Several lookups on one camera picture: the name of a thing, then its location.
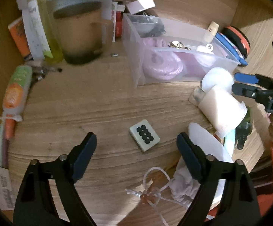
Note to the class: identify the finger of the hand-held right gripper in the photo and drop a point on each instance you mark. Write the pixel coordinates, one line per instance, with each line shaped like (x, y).
(244, 77)
(242, 89)

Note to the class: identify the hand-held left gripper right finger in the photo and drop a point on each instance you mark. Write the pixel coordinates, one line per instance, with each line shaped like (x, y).
(190, 156)

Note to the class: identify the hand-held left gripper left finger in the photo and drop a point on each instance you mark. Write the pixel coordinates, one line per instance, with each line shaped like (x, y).
(83, 156)

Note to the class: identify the white mahjong tile black dots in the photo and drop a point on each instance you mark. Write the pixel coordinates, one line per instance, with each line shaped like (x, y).
(144, 134)

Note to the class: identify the clear plastic storage box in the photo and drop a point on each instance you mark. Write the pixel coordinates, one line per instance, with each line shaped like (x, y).
(174, 58)

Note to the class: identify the white oval flat pad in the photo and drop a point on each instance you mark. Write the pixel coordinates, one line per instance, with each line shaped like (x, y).
(204, 141)

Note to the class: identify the white paper roll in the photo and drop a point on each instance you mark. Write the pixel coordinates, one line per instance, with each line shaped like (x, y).
(221, 108)

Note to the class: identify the blue patterned case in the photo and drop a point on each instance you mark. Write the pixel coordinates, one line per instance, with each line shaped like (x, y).
(230, 47)

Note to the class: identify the orange black round case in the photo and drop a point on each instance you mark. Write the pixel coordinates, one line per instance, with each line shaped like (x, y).
(238, 38)

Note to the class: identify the teal plastic object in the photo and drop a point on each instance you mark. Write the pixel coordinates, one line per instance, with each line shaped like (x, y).
(229, 143)

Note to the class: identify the small white round token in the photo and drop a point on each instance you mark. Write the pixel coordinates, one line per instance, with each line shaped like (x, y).
(207, 47)

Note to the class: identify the wooden desk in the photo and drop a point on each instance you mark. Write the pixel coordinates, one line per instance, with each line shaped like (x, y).
(80, 103)

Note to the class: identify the cream lip balm stick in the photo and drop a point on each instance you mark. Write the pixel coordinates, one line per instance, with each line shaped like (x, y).
(210, 31)

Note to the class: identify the gold metal trinket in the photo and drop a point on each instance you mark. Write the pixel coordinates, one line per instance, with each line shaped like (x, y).
(177, 44)

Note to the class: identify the orange white toothbrush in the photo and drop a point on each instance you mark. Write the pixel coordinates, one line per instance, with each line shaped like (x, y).
(7, 136)

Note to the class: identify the green orange squeeze tube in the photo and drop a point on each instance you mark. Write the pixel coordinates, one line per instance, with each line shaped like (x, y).
(17, 89)

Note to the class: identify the silver nail clipper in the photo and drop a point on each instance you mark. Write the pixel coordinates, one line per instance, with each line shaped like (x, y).
(42, 71)

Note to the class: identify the small metal clip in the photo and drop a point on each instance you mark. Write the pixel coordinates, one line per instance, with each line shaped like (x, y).
(114, 54)

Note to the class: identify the metal bowl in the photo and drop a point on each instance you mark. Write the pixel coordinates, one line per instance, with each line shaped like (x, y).
(142, 23)

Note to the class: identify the white cardboard box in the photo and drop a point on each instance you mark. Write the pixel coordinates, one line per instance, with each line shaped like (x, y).
(140, 6)

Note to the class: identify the yellow-green plastic bottle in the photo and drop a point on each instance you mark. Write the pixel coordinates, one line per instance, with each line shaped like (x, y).
(48, 33)

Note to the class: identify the orange small box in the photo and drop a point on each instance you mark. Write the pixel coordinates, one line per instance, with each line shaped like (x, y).
(19, 37)

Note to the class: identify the red packet stack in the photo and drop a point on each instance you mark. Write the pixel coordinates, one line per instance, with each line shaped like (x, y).
(120, 11)

